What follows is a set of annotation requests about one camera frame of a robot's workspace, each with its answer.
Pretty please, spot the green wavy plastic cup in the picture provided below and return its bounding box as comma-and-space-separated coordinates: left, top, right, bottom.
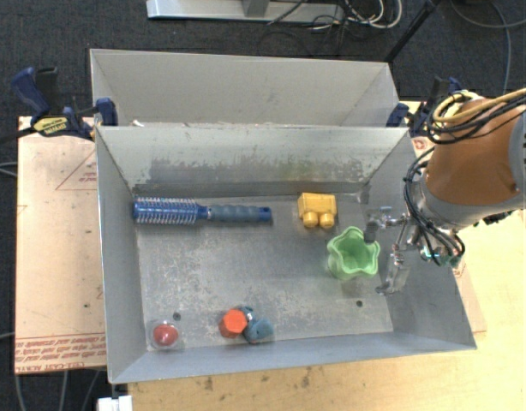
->
326, 225, 382, 282

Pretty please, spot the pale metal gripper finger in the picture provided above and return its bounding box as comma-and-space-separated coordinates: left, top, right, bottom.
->
374, 252, 412, 295
364, 205, 408, 244

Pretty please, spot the black cylinder on white bracket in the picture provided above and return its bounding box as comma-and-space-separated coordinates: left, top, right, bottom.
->
483, 211, 517, 227

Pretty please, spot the grey metal bin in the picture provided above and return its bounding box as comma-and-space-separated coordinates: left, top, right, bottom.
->
89, 48, 478, 385

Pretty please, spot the blue hairbrush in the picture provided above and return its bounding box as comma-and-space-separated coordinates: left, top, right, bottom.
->
132, 196, 273, 226

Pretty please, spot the red ball in clear shell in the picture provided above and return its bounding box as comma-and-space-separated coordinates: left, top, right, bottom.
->
150, 319, 181, 351

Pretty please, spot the yellow toy building block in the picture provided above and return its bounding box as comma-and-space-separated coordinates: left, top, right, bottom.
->
296, 192, 338, 230

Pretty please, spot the blue-green soft toy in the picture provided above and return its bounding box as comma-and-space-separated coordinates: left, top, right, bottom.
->
239, 306, 275, 345

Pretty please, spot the brown cardboard board red print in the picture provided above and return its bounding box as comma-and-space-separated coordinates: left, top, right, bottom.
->
14, 116, 488, 375

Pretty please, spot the orange hexagonal toy piece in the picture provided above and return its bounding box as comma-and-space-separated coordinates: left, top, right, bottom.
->
218, 308, 249, 340

